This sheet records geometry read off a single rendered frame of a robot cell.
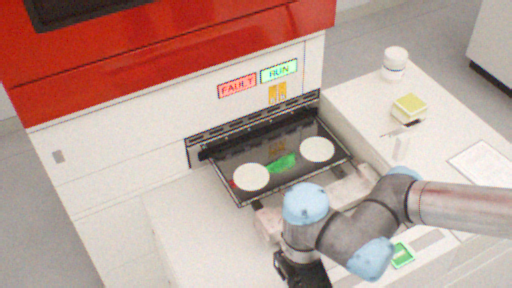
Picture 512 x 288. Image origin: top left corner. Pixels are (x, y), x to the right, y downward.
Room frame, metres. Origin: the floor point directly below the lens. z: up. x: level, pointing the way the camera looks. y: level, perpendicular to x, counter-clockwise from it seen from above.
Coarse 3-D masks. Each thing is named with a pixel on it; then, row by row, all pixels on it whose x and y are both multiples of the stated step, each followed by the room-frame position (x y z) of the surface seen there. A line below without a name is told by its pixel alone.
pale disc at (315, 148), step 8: (304, 144) 1.03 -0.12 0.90; (312, 144) 1.03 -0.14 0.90; (320, 144) 1.03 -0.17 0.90; (328, 144) 1.02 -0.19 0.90; (304, 152) 0.99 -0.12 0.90; (312, 152) 0.99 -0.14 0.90; (320, 152) 0.99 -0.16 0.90; (328, 152) 0.99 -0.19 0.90; (312, 160) 0.96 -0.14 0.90; (320, 160) 0.96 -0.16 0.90
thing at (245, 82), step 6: (246, 78) 1.08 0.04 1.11; (252, 78) 1.09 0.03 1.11; (228, 84) 1.05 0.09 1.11; (234, 84) 1.06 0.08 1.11; (240, 84) 1.07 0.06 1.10; (246, 84) 1.08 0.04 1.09; (252, 84) 1.09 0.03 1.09; (222, 90) 1.04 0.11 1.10; (228, 90) 1.05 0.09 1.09; (234, 90) 1.06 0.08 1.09; (240, 90) 1.07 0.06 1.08; (222, 96) 1.04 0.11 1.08
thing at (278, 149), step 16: (304, 112) 1.17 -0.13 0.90; (272, 128) 1.10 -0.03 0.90; (288, 128) 1.10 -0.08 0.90; (304, 128) 1.09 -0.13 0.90; (320, 128) 1.09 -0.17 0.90; (224, 144) 1.04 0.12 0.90; (240, 144) 1.03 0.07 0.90; (256, 144) 1.03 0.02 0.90; (272, 144) 1.03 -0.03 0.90; (288, 144) 1.03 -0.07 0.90; (336, 144) 1.02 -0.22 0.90; (224, 160) 0.97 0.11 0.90; (240, 160) 0.97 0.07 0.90; (256, 160) 0.97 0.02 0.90; (272, 160) 0.97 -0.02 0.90; (288, 160) 0.97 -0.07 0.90; (304, 160) 0.96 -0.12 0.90; (336, 160) 0.96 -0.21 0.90; (272, 176) 0.91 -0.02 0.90; (288, 176) 0.91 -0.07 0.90; (240, 192) 0.85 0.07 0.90; (256, 192) 0.85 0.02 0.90
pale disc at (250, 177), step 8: (240, 168) 0.94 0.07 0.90; (248, 168) 0.94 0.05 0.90; (256, 168) 0.94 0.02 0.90; (264, 168) 0.94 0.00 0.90; (240, 176) 0.91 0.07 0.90; (248, 176) 0.91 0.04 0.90; (256, 176) 0.91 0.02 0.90; (264, 176) 0.91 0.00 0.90; (240, 184) 0.88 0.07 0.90; (248, 184) 0.88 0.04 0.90; (256, 184) 0.88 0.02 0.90; (264, 184) 0.88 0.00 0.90
